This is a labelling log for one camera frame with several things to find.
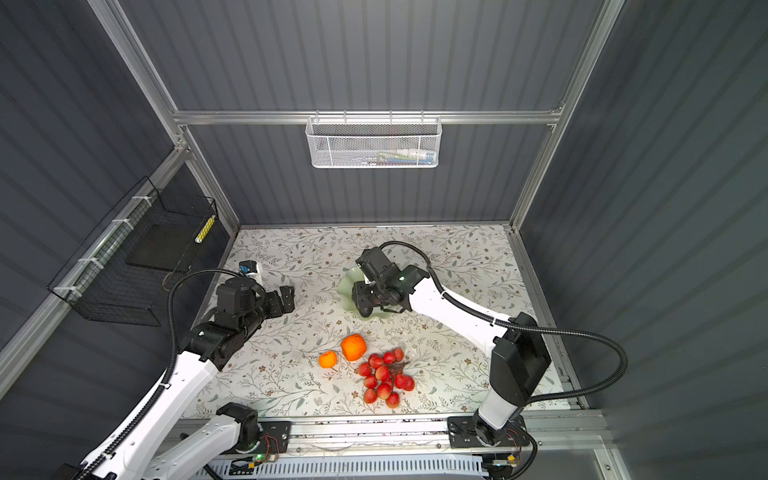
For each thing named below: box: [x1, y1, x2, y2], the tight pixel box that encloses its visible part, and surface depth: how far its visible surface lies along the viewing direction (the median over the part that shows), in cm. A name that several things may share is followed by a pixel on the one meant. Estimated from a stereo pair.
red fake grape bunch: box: [358, 348, 415, 409], surface depth 81 cm
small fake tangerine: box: [318, 350, 338, 369], surface depth 85 cm
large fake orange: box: [341, 334, 367, 361], surface depth 86 cm
